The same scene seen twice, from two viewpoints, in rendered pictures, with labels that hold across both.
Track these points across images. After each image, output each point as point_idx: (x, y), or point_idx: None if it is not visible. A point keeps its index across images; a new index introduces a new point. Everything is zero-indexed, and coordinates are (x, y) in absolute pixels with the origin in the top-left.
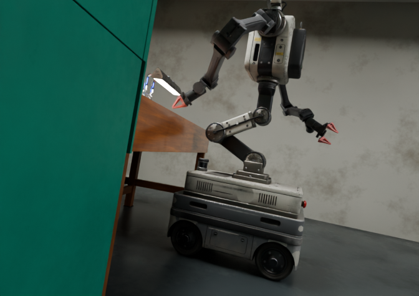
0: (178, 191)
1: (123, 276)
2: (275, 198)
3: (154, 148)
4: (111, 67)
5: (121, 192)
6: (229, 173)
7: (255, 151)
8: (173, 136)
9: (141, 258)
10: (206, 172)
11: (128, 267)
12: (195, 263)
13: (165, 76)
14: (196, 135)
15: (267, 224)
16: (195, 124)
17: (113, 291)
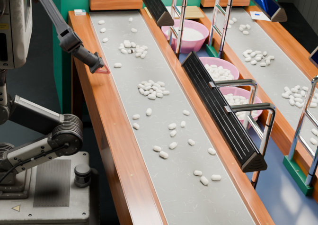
0: (97, 177)
1: (96, 166)
2: None
3: (75, 64)
4: None
5: (72, 67)
6: (46, 213)
7: (1, 142)
8: (83, 79)
9: (103, 193)
10: (67, 165)
11: (102, 177)
12: None
13: (193, 72)
14: (105, 147)
15: None
16: (101, 122)
17: (89, 152)
